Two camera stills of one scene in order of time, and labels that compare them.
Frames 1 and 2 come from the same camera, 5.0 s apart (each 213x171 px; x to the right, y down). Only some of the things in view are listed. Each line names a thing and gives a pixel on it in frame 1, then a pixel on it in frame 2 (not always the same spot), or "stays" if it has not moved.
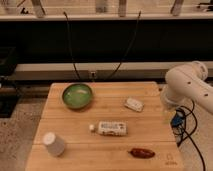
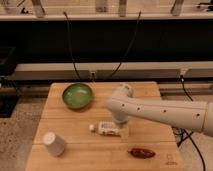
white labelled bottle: (110, 128) stays
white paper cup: (55, 145) stays
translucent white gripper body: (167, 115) to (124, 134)
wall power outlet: (92, 75) stays
